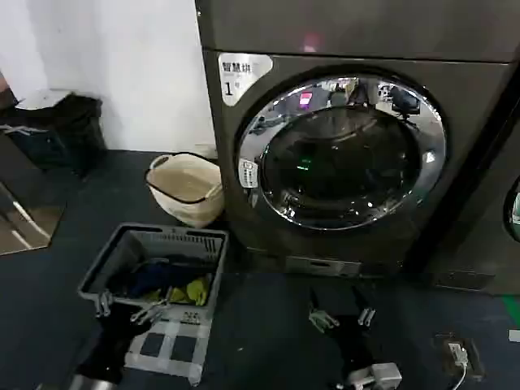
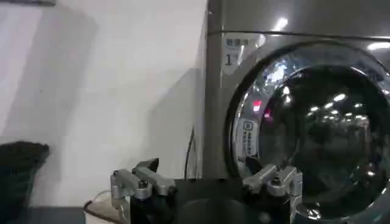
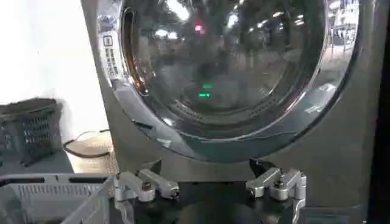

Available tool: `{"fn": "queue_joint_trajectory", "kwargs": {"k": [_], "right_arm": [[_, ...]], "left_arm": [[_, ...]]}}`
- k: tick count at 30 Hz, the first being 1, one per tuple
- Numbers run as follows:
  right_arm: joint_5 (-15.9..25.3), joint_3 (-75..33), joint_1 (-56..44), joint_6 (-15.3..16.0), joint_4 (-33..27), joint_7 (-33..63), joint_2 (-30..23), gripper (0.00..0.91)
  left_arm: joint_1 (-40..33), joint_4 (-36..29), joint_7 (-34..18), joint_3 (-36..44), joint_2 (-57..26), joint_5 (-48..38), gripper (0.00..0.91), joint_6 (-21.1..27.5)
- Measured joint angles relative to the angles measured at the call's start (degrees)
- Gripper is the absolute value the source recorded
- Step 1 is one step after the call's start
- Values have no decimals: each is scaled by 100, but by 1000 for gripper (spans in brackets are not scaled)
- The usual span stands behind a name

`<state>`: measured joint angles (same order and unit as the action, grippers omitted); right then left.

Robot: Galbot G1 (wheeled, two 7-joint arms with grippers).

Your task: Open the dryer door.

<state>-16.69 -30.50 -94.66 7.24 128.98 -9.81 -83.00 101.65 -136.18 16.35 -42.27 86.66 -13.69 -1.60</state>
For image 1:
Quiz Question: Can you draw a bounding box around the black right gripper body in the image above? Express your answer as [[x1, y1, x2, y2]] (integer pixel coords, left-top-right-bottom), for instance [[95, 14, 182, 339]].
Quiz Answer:
[[323, 314, 388, 373]]

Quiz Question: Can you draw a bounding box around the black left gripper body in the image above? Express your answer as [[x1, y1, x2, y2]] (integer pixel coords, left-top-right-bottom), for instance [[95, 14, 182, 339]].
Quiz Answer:
[[76, 307, 142, 377]]

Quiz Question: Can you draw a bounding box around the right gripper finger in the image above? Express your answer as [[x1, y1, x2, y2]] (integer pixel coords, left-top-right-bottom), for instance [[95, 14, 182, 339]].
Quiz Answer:
[[352, 285, 378, 326], [306, 286, 340, 329]]

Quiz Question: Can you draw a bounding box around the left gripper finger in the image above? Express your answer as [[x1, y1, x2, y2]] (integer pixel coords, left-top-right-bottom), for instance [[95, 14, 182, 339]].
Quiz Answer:
[[128, 287, 173, 325], [93, 284, 114, 319]]

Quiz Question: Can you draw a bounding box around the grey tape floor marker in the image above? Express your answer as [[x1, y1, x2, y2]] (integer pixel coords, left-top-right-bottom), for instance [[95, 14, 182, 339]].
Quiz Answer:
[[123, 311, 210, 388]]

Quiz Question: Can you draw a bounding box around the dark blue garment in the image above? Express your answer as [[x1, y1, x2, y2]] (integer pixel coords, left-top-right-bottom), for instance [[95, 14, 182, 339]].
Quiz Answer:
[[128, 256, 171, 297]]

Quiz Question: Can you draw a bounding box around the yellow garment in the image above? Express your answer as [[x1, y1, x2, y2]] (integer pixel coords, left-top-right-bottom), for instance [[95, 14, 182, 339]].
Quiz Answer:
[[140, 277, 212, 306]]

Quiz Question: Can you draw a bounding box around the grey plastic laundry basket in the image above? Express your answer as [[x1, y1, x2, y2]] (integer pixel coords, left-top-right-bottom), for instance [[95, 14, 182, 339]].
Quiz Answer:
[[77, 223, 231, 326]]

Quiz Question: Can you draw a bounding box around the black garment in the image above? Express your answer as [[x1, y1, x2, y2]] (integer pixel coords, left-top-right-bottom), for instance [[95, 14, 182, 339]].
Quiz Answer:
[[160, 253, 221, 281]]

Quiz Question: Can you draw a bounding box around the white plug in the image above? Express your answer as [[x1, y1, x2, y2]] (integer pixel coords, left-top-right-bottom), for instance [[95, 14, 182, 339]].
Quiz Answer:
[[447, 342, 469, 366]]

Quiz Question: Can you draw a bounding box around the floor socket box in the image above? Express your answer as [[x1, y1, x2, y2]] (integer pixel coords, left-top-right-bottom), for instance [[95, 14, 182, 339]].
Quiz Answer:
[[433, 332, 487, 381]]

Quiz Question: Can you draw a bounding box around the brown glossy cabinet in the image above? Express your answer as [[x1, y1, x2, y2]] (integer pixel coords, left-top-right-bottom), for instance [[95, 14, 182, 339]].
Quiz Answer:
[[0, 132, 67, 257]]

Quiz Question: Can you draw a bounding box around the cream woven basket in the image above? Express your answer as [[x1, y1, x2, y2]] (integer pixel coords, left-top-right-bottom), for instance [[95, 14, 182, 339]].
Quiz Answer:
[[145, 151, 226, 229]]

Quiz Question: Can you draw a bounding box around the round glass dryer door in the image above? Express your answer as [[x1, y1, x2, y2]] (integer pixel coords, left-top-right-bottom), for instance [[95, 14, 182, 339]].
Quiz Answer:
[[237, 74, 449, 232]]

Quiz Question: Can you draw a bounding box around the grey dryer without label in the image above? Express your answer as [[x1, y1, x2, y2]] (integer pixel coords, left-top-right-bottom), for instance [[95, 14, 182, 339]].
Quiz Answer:
[[424, 109, 520, 297]]

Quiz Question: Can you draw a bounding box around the green floor tape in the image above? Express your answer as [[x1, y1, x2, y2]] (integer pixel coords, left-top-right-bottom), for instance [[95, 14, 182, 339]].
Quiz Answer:
[[500, 293, 520, 323]]

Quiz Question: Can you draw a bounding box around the black storage crate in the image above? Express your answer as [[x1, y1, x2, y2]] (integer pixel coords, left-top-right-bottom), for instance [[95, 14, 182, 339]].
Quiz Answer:
[[0, 93, 107, 176]]

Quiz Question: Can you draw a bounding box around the dryer door with dark rim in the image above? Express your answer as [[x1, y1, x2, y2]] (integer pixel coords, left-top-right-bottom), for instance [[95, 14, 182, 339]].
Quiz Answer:
[[502, 177, 520, 237]]

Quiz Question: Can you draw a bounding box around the grey dryer with number label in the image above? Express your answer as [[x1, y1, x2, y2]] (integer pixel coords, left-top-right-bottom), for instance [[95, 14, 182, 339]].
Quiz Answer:
[[193, 0, 520, 281]]

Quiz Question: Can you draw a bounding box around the white cable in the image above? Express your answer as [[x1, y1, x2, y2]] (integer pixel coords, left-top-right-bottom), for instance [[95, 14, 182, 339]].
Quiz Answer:
[[449, 362, 468, 390]]

